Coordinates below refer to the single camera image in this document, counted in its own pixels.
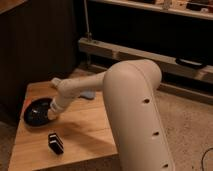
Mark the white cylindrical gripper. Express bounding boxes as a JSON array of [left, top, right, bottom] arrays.
[[47, 96, 69, 120]]

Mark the black eraser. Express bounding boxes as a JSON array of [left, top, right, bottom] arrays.
[[48, 133, 64, 155]]

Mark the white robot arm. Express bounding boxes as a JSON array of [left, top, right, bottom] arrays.
[[47, 59, 175, 171]]

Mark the black round plate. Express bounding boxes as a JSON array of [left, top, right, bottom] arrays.
[[23, 98, 56, 127]]

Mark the wooden low table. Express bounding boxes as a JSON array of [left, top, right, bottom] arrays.
[[7, 68, 119, 171]]

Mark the metal pole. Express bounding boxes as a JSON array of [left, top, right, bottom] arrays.
[[83, 0, 92, 42]]

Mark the black handle on ledge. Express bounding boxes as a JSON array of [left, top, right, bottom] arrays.
[[175, 58, 207, 69]]

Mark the black cable on floor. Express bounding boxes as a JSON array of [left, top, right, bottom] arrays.
[[200, 147, 213, 171]]

